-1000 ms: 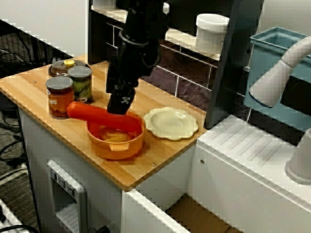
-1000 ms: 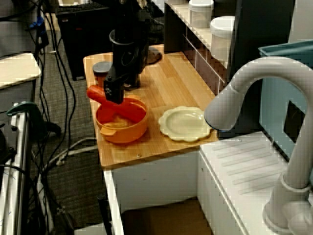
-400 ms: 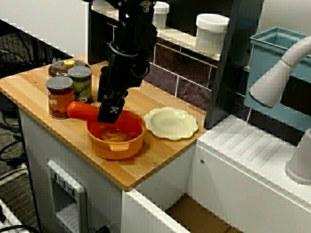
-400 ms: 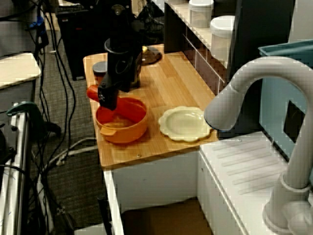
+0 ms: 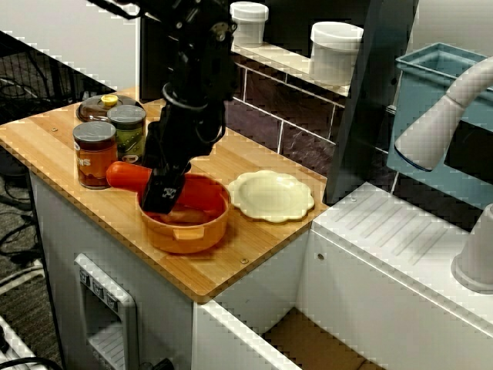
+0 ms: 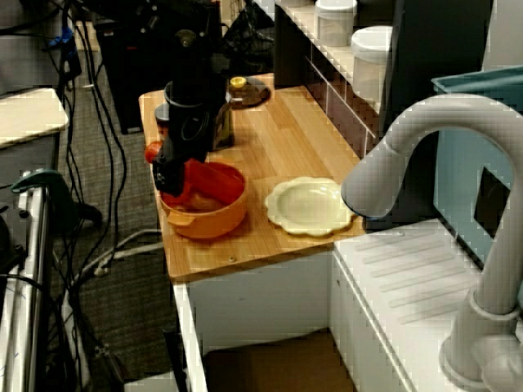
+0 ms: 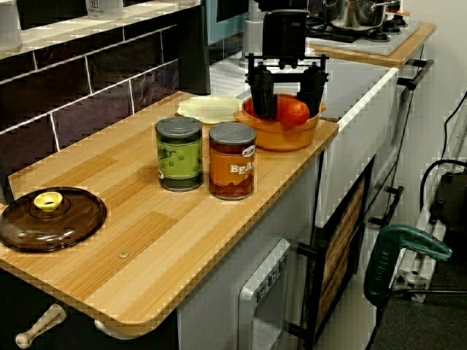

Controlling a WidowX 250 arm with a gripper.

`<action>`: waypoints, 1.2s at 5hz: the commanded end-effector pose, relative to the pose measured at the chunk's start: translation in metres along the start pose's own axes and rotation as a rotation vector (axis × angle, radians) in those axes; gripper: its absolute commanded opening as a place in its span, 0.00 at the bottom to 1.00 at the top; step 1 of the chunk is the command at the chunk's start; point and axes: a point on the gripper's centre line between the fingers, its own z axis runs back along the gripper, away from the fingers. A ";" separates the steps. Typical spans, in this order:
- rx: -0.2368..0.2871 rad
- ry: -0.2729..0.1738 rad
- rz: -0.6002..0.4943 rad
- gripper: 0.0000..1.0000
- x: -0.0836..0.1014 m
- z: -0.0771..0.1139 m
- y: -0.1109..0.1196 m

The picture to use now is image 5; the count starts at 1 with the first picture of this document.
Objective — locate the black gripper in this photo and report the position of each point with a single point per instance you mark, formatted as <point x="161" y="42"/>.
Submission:
<point x="173" y="142"/>

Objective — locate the red orange plastic bowl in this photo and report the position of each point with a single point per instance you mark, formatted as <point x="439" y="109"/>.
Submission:
<point x="127" y="175"/>

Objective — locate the orange toy pot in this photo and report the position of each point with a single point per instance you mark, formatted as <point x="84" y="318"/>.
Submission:
<point x="185" y="239"/>

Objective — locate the green peas can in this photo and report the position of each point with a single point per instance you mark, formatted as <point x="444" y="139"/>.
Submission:
<point x="129" y="135"/>

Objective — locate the orange beans can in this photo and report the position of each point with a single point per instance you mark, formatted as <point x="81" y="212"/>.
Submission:
<point x="96" y="162"/>

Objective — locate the cream scalloped toy plate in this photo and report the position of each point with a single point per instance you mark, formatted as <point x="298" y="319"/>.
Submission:
<point x="269" y="196"/>

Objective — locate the brown lid with yellow knob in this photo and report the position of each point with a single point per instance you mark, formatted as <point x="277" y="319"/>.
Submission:
<point x="90" y="108"/>

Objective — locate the dark tiled backsplash panel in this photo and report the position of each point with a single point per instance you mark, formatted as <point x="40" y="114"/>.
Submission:
<point x="308" y="146"/>

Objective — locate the small white lidded canister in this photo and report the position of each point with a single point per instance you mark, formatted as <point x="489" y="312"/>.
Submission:
<point x="250" y="27"/>

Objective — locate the brown cardboard box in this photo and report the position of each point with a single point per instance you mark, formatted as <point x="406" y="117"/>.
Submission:
<point x="319" y="343"/>

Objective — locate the large white lidded canister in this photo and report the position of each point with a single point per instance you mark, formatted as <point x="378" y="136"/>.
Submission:
<point x="331" y="54"/>

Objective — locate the grey toy faucet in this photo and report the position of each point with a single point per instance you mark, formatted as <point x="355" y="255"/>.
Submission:
<point x="423" y="142"/>

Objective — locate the teal plastic bin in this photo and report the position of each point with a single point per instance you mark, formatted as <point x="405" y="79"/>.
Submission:
<point x="416" y="88"/>

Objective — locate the aluminium frame rail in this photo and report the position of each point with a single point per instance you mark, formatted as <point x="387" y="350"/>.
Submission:
<point x="11" y="347"/>

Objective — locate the dark grey upright post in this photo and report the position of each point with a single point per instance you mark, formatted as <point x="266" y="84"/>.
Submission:
<point x="366" y="96"/>

